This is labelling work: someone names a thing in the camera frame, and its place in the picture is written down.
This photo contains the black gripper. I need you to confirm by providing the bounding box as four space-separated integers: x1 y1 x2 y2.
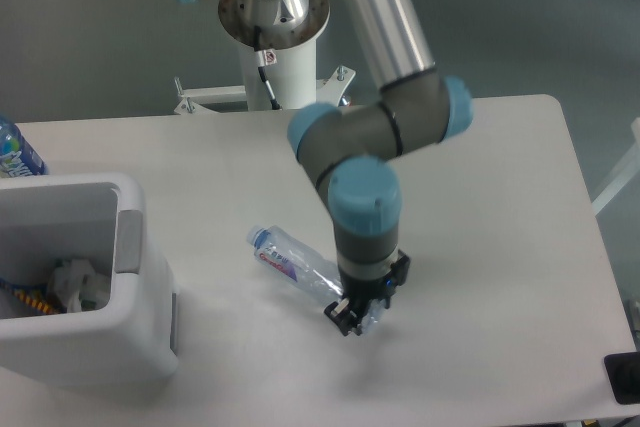
324 249 411 337

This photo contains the clear plastic water bottle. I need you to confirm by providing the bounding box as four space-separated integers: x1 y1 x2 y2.
246 224 389 336

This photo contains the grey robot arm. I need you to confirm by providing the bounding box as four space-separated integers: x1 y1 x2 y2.
179 0 473 335

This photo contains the white trash can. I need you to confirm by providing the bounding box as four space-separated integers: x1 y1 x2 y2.
1 173 178 386

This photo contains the black device at table edge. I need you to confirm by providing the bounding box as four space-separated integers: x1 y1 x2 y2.
604 352 639 405

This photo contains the yellow blue snack wrapper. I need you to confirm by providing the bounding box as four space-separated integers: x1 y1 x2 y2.
1 278 59 315

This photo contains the blue labelled drink bottle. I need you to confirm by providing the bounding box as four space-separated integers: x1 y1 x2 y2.
1 117 49 178

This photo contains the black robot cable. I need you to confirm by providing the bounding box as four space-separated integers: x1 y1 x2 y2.
251 25 283 111

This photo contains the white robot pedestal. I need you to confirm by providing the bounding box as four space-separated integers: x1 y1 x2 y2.
174 0 356 115

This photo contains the white frame bar right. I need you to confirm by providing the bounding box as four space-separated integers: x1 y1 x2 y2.
591 118 639 216

